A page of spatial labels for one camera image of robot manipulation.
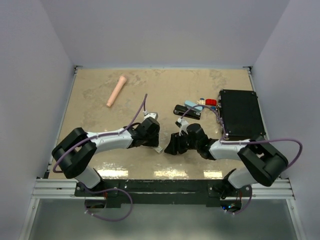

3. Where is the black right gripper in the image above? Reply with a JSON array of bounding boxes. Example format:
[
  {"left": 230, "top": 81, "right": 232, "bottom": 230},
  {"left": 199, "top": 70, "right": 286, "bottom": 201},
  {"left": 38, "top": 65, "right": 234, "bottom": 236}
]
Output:
[{"left": 164, "top": 131, "right": 200, "bottom": 156}]

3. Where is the black stapler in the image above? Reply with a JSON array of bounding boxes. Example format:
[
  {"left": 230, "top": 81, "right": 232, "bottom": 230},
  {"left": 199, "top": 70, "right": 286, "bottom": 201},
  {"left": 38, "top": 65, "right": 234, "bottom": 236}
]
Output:
[{"left": 173, "top": 104, "right": 201, "bottom": 120}]

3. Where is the grey staple box sleeve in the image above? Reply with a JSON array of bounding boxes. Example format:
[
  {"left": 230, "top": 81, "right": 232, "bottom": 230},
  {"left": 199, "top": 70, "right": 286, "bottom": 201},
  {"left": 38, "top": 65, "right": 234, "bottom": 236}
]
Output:
[{"left": 153, "top": 146, "right": 163, "bottom": 154}]

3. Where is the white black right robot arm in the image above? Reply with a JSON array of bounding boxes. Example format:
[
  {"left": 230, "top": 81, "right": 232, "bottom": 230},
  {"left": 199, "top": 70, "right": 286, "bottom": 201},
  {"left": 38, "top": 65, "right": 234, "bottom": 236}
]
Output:
[{"left": 164, "top": 123, "right": 289, "bottom": 198}]

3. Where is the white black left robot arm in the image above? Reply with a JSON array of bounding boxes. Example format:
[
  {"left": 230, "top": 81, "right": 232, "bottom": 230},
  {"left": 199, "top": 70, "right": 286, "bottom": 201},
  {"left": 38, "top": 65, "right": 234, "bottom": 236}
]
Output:
[{"left": 51, "top": 116, "right": 160, "bottom": 196}]

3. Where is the light blue small stapler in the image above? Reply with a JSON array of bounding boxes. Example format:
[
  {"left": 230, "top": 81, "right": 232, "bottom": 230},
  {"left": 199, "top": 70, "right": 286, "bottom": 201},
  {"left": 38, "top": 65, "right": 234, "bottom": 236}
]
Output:
[{"left": 184, "top": 100, "right": 203, "bottom": 113}]

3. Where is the red toy block car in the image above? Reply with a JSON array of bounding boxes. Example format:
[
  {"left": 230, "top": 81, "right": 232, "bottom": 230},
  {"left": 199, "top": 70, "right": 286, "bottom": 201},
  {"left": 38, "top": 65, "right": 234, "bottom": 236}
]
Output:
[{"left": 196, "top": 98, "right": 217, "bottom": 110}]

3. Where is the black hard case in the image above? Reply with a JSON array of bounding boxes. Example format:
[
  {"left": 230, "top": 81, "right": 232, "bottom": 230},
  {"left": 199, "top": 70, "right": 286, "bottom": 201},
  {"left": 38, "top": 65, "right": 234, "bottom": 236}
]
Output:
[{"left": 216, "top": 89, "right": 266, "bottom": 141}]

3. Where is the pink toy microphone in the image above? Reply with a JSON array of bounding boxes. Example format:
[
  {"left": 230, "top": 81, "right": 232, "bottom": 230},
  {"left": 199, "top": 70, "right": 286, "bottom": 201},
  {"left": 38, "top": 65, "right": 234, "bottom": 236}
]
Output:
[{"left": 106, "top": 75, "right": 127, "bottom": 108}]

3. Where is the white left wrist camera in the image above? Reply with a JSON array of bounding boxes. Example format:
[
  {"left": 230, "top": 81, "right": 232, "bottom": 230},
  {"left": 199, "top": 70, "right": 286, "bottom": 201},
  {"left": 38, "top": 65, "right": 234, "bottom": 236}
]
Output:
[{"left": 143, "top": 110, "right": 158, "bottom": 120}]

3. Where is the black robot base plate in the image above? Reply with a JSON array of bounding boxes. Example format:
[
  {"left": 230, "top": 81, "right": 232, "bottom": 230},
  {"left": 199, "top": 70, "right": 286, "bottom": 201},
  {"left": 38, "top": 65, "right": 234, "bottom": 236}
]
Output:
[{"left": 74, "top": 179, "right": 252, "bottom": 208}]

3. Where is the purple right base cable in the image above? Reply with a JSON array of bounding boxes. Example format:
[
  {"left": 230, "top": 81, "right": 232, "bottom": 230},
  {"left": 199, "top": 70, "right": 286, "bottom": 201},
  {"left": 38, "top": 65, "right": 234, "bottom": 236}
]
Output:
[{"left": 223, "top": 184, "right": 253, "bottom": 216}]

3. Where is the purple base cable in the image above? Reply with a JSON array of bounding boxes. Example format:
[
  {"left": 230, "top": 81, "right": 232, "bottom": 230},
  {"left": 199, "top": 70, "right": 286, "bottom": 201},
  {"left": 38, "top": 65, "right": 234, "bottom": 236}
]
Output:
[
  {"left": 83, "top": 187, "right": 133, "bottom": 222},
  {"left": 223, "top": 184, "right": 253, "bottom": 216}
]

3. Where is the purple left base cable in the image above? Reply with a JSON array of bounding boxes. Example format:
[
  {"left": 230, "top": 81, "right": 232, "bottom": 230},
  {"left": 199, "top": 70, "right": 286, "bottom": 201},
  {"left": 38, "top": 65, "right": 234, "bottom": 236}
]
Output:
[{"left": 83, "top": 187, "right": 133, "bottom": 222}]

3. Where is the aluminium frame rail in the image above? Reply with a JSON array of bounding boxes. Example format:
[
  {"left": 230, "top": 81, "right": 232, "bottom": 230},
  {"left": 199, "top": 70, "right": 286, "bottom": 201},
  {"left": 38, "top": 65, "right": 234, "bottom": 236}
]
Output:
[{"left": 31, "top": 179, "right": 77, "bottom": 199}]

